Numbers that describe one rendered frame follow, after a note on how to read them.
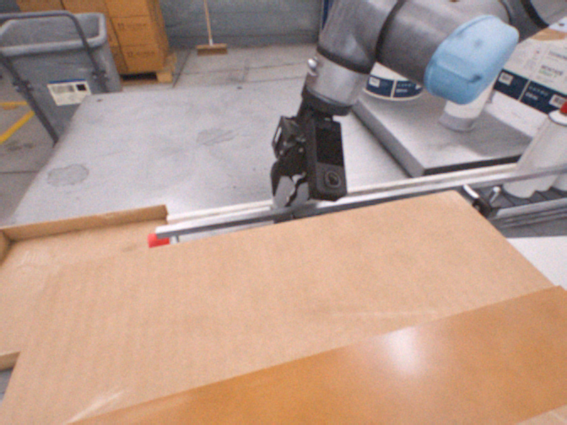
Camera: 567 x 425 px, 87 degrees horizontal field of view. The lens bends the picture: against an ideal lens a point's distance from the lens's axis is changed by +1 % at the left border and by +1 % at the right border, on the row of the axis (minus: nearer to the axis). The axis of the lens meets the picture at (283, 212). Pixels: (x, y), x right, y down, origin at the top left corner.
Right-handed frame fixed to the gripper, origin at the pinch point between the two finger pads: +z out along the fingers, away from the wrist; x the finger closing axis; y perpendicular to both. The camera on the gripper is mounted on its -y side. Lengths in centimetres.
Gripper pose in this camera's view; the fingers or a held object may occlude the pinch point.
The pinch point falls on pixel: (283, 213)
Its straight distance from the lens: 50.6
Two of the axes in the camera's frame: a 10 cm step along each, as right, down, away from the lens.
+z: -3.3, 7.3, 6.0
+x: -9.2, -1.0, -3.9
